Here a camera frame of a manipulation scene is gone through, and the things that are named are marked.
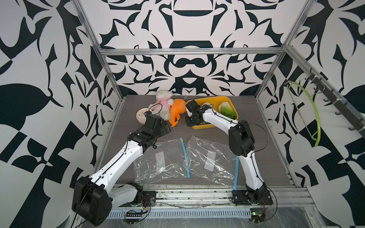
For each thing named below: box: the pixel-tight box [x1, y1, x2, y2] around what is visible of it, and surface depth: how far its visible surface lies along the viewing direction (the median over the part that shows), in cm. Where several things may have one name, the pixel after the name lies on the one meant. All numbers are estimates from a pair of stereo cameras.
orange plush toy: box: [169, 98, 187, 128], surface depth 106 cm
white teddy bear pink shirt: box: [148, 89, 174, 121], surface depth 107 cm
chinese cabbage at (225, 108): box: [218, 101, 237, 120], surface depth 103 cm
